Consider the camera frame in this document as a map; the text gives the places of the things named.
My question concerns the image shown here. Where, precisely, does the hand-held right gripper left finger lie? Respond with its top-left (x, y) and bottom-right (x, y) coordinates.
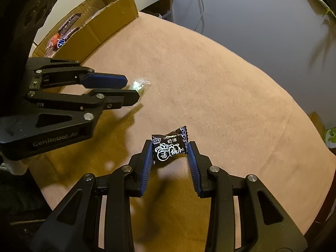
top-left (31, 140), bottom-right (154, 252)

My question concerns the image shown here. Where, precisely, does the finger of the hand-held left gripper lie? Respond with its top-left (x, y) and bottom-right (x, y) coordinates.
top-left (26, 57), bottom-right (129, 90)
top-left (24, 89), bottom-right (141, 131)

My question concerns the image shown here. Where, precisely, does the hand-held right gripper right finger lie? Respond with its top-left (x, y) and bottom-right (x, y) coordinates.
top-left (186, 141), bottom-right (307, 252)

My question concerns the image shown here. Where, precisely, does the small green candy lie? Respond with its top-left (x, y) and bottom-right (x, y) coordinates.
top-left (127, 79), bottom-right (151, 96)

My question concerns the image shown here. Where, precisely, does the black candy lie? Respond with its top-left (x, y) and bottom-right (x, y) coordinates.
top-left (152, 126), bottom-right (190, 170)

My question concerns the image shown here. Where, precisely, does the orange snack packet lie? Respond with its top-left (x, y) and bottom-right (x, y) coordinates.
top-left (46, 33), bottom-right (62, 57)

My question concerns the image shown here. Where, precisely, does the blue chocolate bar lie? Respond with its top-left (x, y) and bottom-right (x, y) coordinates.
top-left (55, 28), bottom-right (76, 50)

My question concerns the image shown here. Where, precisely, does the brown chocolate bar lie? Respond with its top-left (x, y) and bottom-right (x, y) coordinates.
top-left (58, 13), bottom-right (80, 36)

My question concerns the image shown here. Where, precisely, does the small brown cardboard box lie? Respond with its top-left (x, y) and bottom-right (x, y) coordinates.
top-left (310, 112), bottom-right (327, 137)

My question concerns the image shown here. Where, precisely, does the green snack bag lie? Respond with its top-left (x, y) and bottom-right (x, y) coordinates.
top-left (325, 127), bottom-right (336, 148)

